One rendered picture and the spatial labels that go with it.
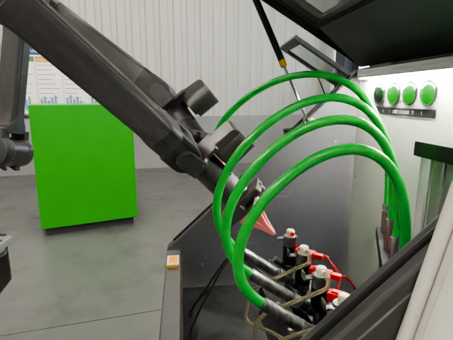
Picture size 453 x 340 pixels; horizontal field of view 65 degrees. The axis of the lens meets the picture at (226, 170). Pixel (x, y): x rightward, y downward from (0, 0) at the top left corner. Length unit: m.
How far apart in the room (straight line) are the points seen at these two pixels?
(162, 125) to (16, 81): 0.54
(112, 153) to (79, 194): 0.53
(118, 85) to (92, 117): 3.29
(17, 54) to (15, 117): 0.15
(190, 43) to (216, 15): 0.73
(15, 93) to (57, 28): 0.53
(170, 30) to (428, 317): 7.06
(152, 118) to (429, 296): 0.44
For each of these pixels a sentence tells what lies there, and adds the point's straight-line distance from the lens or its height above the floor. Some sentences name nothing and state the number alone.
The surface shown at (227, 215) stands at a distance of 0.52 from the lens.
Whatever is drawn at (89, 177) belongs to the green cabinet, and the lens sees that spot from 3.92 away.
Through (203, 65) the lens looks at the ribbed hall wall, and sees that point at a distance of 7.28.
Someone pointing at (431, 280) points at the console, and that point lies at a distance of 0.40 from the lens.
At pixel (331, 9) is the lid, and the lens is 0.94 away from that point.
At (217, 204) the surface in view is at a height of 1.20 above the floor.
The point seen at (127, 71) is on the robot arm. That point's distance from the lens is 0.92.
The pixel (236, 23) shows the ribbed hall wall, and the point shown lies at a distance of 7.61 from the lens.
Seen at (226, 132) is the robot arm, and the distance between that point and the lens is 0.65.
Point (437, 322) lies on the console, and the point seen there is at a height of 1.18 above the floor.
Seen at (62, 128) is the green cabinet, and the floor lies 1.07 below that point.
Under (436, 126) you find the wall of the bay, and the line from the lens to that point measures 0.81.
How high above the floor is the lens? 1.37
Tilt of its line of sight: 11 degrees down
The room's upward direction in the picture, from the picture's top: straight up
